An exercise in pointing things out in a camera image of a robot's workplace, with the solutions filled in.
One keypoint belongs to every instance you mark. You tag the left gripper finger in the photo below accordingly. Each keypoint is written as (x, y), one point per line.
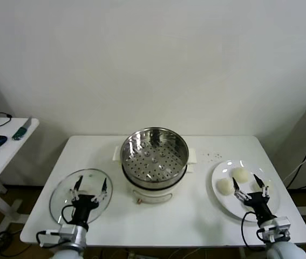
(74, 191)
(103, 190)

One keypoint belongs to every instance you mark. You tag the white electric cooking pot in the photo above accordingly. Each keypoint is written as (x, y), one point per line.
(152, 195)

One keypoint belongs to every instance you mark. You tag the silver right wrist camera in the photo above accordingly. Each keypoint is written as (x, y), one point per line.
(277, 226)

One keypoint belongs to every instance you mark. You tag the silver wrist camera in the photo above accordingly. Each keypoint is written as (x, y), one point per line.
(67, 231)
(277, 226)

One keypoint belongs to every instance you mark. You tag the white steamed baozi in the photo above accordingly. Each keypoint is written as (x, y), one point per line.
(256, 187)
(240, 175)
(225, 186)

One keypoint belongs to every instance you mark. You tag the large white plate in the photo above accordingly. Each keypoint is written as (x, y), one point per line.
(223, 203)

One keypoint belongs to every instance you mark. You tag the perforated steel steamer basket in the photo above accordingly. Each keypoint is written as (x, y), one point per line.
(155, 162)

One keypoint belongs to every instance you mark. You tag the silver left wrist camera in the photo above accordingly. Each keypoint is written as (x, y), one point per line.
(67, 231)

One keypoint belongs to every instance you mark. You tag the round glass pot lid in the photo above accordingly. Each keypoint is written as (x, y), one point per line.
(61, 199)

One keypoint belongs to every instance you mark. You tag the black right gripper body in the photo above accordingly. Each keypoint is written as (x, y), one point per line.
(259, 206)

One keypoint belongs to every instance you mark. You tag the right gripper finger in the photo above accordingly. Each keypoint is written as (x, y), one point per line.
(237, 190)
(264, 190)

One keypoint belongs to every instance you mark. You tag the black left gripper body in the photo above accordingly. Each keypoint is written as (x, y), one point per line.
(81, 207)

